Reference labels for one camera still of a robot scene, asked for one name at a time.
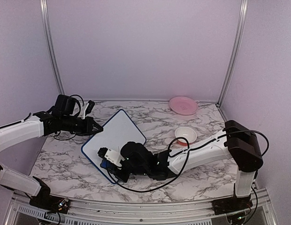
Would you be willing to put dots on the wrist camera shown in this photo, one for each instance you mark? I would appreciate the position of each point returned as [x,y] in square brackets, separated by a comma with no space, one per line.
[86,109]
[111,157]

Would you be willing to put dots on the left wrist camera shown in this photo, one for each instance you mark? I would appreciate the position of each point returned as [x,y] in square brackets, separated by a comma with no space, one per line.
[86,109]

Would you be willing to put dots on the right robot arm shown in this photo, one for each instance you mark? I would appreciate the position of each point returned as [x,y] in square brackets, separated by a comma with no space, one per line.
[234,141]

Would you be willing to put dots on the aluminium frame post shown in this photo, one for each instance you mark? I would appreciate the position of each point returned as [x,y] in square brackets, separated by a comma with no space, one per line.
[234,53]
[50,45]

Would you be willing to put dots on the orange and white bowl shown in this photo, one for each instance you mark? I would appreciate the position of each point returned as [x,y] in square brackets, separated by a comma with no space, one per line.
[185,133]

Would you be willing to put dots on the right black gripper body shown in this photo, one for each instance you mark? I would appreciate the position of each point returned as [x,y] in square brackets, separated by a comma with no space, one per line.
[140,170]

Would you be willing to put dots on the small blue-framed whiteboard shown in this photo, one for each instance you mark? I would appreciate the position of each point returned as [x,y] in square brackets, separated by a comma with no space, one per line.
[117,131]

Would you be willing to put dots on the front aluminium rail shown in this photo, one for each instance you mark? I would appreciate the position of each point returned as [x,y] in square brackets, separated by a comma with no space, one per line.
[88,212]

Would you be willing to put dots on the left aluminium frame post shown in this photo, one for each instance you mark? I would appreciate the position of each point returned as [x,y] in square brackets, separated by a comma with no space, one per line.
[50,45]

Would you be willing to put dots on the right aluminium frame post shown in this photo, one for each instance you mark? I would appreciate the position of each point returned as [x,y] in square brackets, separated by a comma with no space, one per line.
[234,53]

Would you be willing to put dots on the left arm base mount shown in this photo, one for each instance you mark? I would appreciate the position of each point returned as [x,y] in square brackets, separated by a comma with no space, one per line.
[51,203]

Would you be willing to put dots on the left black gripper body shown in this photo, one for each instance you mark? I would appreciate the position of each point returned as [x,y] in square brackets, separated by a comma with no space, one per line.
[80,130]

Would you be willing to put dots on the blue whiteboard eraser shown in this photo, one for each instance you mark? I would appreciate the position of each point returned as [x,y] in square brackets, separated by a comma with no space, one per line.
[103,164]

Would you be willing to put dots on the pink plate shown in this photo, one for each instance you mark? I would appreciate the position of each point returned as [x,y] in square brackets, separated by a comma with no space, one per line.
[183,105]

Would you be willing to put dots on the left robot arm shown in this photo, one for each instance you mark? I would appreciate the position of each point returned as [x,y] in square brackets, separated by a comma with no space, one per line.
[68,115]

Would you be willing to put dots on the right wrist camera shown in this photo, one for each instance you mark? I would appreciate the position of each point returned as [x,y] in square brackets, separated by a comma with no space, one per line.
[111,157]

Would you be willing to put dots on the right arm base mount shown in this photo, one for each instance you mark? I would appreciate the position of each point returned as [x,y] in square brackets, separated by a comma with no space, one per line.
[231,204]

